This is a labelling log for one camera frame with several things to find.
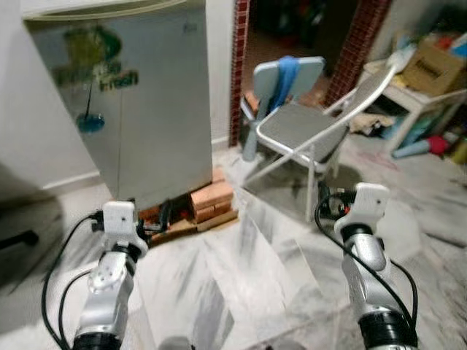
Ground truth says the grey small fridge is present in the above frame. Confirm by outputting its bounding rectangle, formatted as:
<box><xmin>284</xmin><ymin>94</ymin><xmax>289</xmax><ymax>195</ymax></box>
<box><xmin>22</xmin><ymin>0</ymin><xmax>215</xmax><ymax>214</ymax></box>

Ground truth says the orange brick stack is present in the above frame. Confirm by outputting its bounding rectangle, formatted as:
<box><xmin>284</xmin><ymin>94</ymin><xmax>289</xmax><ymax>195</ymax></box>
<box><xmin>139</xmin><ymin>169</ymin><xmax>240</xmax><ymax>245</ymax></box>

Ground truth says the grey metal folding chair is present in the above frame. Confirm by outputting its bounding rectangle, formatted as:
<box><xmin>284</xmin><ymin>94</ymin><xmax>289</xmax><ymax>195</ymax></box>
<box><xmin>239</xmin><ymin>55</ymin><xmax>401</xmax><ymax>223</ymax></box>

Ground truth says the beige crumpled cloth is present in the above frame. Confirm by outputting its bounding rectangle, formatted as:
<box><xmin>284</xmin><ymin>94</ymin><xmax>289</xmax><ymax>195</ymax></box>
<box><xmin>350</xmin><ymin>112</ymin><xmax>396</xmax><ymax>136</ymax></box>

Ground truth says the light blue bottle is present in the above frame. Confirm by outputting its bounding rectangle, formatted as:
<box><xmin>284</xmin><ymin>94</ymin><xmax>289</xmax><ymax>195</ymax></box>
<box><xmin>393</xmin><ymin>139</ymin><xmax>431</xmax><ymax>160</ymax></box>

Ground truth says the red round container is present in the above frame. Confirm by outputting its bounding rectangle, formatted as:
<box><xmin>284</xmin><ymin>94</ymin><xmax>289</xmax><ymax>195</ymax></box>
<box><xmin>428</xmin><ymin>134</ymin><xmax>448</xmax><ymax>155</ymax></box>

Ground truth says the white storage shelf table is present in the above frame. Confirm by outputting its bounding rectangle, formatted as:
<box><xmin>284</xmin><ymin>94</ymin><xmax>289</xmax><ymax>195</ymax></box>
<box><xmin>361</xmin><ymin>58</ymin><xmax>467</xmax><ymax>155</ymax></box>

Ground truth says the yellow-green jar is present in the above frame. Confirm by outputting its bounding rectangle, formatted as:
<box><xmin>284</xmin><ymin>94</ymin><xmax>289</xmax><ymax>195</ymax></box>
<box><xmin>449</xmin><ymin>140</ymin><xmax>467</xmax><ymax>165</ymax></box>

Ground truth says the blue cloth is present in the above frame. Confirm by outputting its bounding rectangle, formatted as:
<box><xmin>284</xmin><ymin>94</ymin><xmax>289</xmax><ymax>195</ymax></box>
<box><xmin>269</xmin><ymin>55</ymin><xmax>300</xmax><ymax>112</ymax></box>

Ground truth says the black floor object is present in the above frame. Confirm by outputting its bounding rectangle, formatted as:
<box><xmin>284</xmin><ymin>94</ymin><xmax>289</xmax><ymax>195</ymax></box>
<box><xmin>0</xmin><ymin>230</ymin><xmax>39</xmax><ymax>250</ymax></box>

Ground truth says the brown cardboard box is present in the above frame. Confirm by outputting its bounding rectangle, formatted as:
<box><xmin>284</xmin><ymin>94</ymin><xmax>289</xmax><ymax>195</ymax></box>
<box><xmin>400</xmin><ymin>38</ymin><xmax>467</xmax><ymax>97</ymax></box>

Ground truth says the blue packet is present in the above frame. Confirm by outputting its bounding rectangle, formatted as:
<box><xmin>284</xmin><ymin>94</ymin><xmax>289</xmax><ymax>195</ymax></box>
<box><xmin>448</xmin><ymin>32</ymin><xmax>467</xmax><ymax>61</ymax></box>

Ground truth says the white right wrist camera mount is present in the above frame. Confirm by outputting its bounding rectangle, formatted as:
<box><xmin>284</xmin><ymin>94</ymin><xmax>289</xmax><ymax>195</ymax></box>
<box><xmin>334</xmin><ymin>182</ymin><xmax>390</xmax><ymax>238</ymax></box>

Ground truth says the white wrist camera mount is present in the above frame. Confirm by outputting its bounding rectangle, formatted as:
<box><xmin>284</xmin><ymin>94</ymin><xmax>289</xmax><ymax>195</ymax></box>
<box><xmin>334</xmin><ymin>182</ymin><xmax>390</xmax><ymax>238</ymax></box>
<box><xmin>101</xmin><ymin>201</ymin><xmax>148</xmax><ymax>254</ymax></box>

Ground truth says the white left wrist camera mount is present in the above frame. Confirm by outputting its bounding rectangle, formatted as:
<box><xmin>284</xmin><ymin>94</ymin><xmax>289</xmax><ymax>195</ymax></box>
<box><xmin>101</xmin><ymin>201</ymin><xmax>148</xmax><ymax>254</ymax></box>

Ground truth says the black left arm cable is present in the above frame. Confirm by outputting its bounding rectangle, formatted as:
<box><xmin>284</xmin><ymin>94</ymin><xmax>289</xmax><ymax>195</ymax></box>
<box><xmin>42</xmin><ymin>210</ymin><xmax>104</xmax><ymax>350</ymax></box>
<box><xmin>58</xmin><ymin>268</ymin><xmax>96</xmax><ymax>347</ymax></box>

